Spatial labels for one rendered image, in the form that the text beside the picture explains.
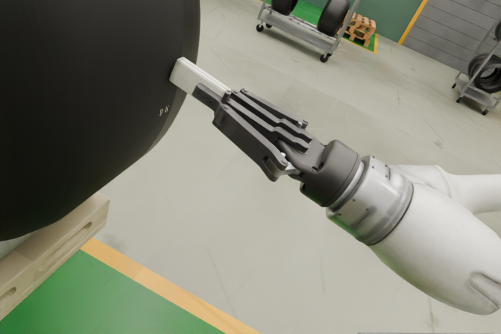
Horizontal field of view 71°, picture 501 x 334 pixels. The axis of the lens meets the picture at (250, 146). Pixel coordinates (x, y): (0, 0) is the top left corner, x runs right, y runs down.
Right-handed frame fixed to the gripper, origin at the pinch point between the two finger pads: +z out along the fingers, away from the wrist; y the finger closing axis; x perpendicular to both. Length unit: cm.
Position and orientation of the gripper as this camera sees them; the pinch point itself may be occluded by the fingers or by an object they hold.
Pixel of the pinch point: (199, 84)
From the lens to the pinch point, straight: 42.2
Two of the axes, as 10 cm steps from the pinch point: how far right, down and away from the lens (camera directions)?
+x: -4.7, 7.1, 5.2
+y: -3.2, 4.2, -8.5
